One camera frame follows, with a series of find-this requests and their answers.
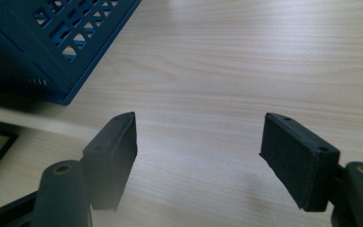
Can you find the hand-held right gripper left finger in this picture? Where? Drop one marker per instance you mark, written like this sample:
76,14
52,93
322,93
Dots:
113,164

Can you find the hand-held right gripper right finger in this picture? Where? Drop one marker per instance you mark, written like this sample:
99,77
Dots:
296,164

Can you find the blue plastic file rack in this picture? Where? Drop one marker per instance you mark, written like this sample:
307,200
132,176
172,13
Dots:
15,47

